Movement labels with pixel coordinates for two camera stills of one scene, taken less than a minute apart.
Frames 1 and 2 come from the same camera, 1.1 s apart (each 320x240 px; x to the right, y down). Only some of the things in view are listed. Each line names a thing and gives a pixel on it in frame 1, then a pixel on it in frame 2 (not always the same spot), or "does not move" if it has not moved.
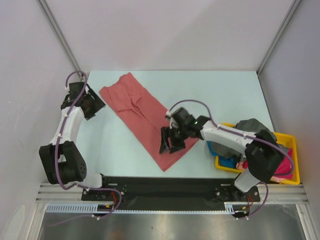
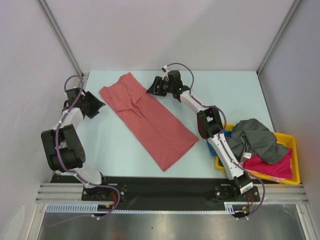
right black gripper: [176, 145] to [158, 82]
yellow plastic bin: [291, 142] does not move
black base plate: [170, 192] does not move
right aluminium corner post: [294, 6] does not move
